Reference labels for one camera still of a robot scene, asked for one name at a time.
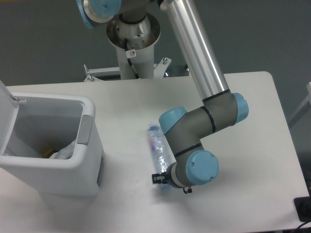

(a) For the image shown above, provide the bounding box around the white metal base frame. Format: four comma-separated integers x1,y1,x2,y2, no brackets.
83,57,191,82

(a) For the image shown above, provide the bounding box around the black device at table edge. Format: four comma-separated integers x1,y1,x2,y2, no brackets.
294,196,311,222

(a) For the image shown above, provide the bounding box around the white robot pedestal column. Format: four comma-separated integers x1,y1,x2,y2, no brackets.
106,13,161,80

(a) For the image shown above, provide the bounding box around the white plastic wrapper bag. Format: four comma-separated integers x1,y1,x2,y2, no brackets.
49,140,76,160

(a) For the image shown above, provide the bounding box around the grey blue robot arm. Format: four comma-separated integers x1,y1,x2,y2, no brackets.
77,0,249,194

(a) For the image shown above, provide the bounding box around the black pedestal cable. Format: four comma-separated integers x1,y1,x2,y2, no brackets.
124,38,141,80

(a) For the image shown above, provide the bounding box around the white furniture leg right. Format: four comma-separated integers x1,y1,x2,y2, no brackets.
288,82,311,128

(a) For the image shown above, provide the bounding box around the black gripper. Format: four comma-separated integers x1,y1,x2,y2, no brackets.
152,169,192,194

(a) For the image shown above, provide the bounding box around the clear plastic water bottle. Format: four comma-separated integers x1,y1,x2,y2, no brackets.
147,124,173,175

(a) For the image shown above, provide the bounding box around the white trash can lid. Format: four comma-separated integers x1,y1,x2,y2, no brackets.
0,82,26,154

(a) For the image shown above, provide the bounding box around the white trash can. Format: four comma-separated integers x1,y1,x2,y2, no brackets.
0,92,104,196

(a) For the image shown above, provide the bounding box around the yellow trash in can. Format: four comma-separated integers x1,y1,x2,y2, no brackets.
41,148,56,159

